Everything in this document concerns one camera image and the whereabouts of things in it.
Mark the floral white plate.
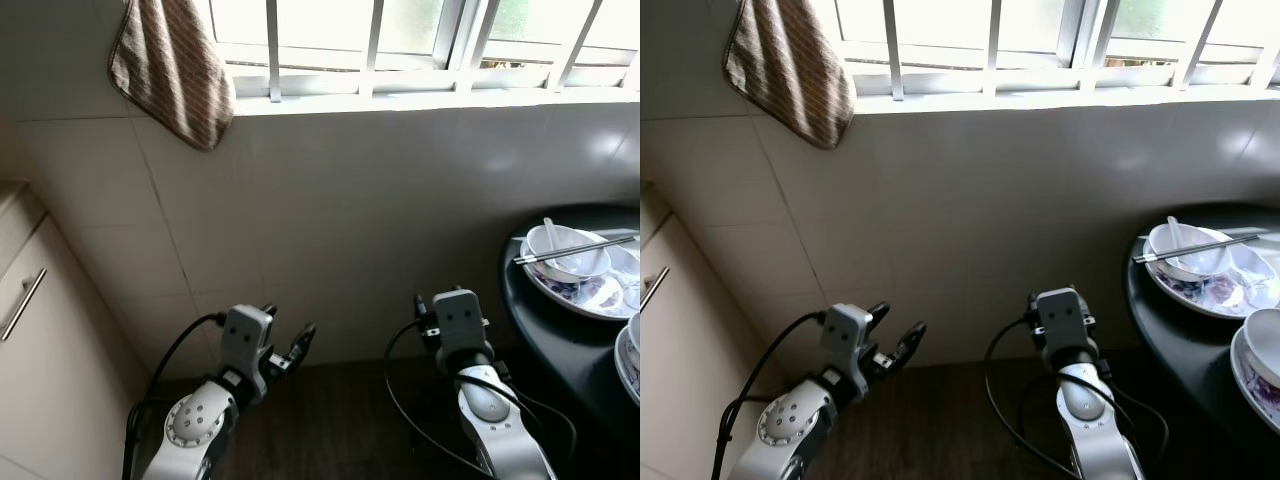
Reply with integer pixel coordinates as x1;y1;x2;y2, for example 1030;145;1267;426
520;228;641;321
1230;325;1280;433
613;322;641;403
1143;228;1280;321

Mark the black round table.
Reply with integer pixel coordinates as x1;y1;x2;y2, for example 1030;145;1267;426
500;203;641;441
1125;203;1280;426

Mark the black chopstick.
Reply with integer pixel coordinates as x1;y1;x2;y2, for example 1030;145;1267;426
515;237;638;267
513;235;638;264
1133;232;1263;263
1135;234;1263;266

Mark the white ceramic spoon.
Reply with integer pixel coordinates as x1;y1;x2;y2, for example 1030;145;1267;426
1166;215;1206;261
541;217;586;263

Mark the beige side cabinet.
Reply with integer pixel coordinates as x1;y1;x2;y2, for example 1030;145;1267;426
640;180;746;480
0;180;151;480

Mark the white barred window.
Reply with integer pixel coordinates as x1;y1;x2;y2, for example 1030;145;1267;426
205;0;641;113
830;0;1280;101

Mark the brown striped cloth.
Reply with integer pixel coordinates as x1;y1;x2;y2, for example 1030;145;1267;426
108;0;237;151
723;0;857;151

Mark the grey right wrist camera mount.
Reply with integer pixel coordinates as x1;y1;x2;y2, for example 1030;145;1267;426
1035;288;1091;351
432;288;491;353

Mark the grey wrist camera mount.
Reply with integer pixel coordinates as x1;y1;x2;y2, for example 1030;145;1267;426
432;288;491;353
1035;288;1091;351
822;303;876;376
220;305;276;376

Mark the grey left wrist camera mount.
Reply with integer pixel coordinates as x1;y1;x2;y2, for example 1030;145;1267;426
822;303;876;376
220;305;276;376

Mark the steel side cabinet handle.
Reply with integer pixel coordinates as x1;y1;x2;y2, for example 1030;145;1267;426
640;265;671;313
0;267;48;343

